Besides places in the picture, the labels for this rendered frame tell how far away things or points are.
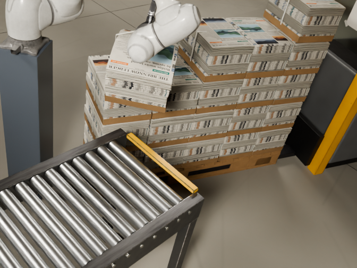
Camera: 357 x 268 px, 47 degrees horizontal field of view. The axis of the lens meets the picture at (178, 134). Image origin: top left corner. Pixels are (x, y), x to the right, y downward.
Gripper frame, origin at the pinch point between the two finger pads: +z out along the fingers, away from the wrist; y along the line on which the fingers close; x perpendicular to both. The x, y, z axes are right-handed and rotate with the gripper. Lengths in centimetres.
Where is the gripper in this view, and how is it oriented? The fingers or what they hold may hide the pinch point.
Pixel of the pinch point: (152, 17)
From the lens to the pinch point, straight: 186.9
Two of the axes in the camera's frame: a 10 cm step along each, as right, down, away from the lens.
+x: 9.7, 2.2, 0.6
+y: -2.2, 8.1, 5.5
